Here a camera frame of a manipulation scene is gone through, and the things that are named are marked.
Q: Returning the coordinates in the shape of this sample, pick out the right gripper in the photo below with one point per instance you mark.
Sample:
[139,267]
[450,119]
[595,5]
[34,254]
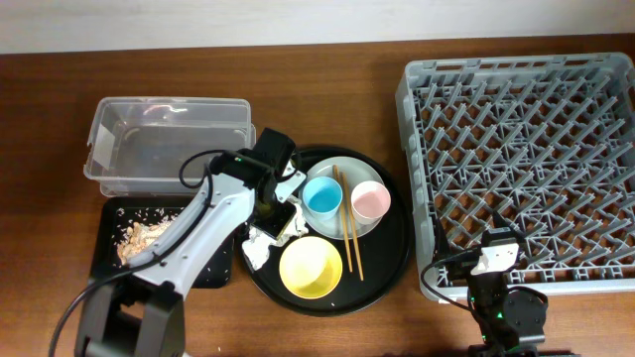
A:
[459,267]

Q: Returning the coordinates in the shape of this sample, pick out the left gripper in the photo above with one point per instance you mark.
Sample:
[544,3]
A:
[276,225]

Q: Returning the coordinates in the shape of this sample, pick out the white napkin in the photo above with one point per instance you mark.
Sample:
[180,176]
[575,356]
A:
[256,247]

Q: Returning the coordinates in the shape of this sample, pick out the blue cup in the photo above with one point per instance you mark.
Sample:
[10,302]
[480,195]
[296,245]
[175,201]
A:
[322,196]

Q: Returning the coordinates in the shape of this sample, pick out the yellow bowl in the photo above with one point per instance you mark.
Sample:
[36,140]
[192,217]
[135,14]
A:
[310,267]

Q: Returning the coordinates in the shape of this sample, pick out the food scraps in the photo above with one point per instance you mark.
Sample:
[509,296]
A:
[140,228]

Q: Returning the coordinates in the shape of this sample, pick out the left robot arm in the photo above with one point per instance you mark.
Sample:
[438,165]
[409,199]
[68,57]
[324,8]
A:
[140,311]

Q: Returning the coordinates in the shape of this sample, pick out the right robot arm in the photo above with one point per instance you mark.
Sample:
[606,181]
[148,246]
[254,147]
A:
[511,319]

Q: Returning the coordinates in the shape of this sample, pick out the grey dishwasher rack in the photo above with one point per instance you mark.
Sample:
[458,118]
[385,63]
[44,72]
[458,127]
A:
[545,141]

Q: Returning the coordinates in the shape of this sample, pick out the grey plate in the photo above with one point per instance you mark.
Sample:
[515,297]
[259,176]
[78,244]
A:
[356,172]

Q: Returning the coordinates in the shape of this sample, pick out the left wooden chopstick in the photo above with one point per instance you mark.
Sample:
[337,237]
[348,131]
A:
[343,219]

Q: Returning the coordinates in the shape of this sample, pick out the wooden chopstick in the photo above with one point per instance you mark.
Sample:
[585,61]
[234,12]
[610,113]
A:
[351,221]
[343,219]

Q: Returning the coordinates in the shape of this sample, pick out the right wooden chopstick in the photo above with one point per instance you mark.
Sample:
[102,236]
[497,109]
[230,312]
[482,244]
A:
[351,221]

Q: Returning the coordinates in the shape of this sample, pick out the round black serving tray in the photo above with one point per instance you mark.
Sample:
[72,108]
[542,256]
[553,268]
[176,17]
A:
[385,250]

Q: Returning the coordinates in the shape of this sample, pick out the pink cup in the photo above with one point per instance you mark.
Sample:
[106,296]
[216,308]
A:
[370,200]

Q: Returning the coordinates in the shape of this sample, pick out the clear plastic bin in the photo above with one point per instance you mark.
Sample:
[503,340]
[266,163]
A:
[138,144]

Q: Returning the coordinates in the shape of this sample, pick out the black rectangular tray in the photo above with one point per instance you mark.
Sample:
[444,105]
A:
[216,272]

